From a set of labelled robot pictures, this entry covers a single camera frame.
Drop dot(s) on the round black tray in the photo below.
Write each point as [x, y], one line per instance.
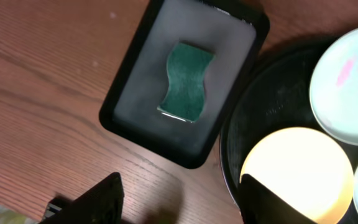
[278, 98]

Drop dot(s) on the green sponge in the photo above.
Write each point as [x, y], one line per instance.
[186, 67]

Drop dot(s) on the yellow plate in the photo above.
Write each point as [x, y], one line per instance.
[307, 169]

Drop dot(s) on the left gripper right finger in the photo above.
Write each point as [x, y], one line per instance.
[259, 205]

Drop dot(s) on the rectangular black tray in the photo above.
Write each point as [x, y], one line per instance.
[231, 30]

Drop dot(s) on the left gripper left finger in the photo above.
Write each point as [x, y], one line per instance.
[102, 204]

